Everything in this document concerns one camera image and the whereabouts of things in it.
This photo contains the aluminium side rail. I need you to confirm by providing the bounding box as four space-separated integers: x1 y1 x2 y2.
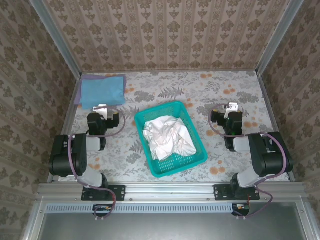
46 74 82 183
256 71 297 183

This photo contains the aluminium mounting rail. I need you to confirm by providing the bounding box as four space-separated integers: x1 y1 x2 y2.
37 181 307 203

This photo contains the aluminium corner post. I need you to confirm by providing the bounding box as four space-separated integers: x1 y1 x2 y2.
27 0 83 77
256 0 305 76

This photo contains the grey slotted cable duct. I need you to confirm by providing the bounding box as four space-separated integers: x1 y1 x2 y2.
45 202 233 214

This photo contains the grey metal sheet panel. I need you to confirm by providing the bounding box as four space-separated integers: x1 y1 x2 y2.
23 202 320 240

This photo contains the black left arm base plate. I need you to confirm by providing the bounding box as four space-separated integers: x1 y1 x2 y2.
81 184 126 202

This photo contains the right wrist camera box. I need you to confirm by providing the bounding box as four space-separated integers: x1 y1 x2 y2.
224 101 239 120

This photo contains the small wired connector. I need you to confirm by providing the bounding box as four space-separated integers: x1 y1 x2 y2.
231 202 252 216
92 203 113 213

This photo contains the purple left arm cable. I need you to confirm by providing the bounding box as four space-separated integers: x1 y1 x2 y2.
67 106 127 222

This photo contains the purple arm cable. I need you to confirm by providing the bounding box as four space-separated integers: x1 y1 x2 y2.
67 106 127 222
208 102 288 221

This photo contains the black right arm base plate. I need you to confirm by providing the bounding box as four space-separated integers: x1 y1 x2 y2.
213 184 261 202

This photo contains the teal plastic basket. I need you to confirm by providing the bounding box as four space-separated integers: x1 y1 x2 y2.
134 100 209 179

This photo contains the folded purple t-shirt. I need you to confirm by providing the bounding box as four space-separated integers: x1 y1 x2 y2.
74 74 127 106

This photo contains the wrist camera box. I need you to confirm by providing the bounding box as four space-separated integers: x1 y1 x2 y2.
92 104 109 119
224 101 239 120

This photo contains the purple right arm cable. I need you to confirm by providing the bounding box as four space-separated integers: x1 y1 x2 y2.
208 102 288 221

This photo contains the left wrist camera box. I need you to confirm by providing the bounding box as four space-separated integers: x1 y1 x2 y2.
92 104 109 119

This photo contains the white printed t-shirt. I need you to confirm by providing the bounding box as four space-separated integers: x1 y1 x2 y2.
142 115 197 161

